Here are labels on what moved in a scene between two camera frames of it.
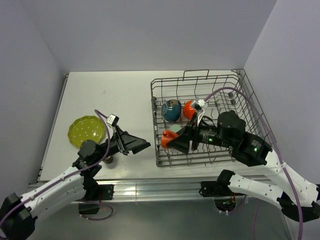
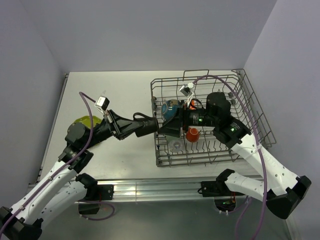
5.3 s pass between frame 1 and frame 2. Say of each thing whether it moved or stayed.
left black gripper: moved
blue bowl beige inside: stayed
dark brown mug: moved
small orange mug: moved
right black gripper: moved
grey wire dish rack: stayed
